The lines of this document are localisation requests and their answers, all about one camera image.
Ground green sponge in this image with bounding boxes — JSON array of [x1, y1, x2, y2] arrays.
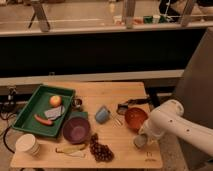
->
[[69, 111, 88, 119]]

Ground orange bowl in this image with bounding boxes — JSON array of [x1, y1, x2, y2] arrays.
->
[[124, 107, 148, 132]]

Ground red yellow apple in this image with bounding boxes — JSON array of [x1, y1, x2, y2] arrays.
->
[[49, 95, 62, 107]]

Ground green can on shelf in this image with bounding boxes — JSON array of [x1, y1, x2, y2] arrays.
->
[[143, 16, 153, 24]]

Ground orange carrot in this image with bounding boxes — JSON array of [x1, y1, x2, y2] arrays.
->
[[34, 114, 53, 126]]

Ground white cup on shelf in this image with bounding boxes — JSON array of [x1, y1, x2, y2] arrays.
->
[[153, 15, 161, 24]]

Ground black cables at left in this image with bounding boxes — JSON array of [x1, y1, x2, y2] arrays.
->
[[0, 87, 22, 154]]

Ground bunch of dark grapes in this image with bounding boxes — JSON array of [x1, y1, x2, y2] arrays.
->
[[89, 133, 114, 162]]

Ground small black box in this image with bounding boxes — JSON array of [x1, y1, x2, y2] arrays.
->
[[116, 104, 128, 115]]

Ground grey cloth in tray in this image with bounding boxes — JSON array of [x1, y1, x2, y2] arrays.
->
[[44, 105, 65, 120]]

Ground yellow banana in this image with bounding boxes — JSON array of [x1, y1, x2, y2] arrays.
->
[[55, 144, 86, 157]]

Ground purple bowl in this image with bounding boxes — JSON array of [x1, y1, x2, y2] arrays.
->
[[63, 117, 90, 144]]

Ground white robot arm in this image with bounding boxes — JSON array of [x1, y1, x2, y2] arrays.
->
[[138, 99, 213, 157]]

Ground black strap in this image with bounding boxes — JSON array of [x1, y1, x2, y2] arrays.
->
[[124, 97, 151, 106]]

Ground blue cup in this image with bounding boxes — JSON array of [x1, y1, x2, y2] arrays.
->
[[95, 106, 110, 124]]

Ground small dark metal cup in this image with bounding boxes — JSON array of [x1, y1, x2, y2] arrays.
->
[[73, 98, 83, 110]]

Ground green plastic tray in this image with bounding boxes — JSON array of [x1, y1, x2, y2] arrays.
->
[[13, 85, 75, 138]]

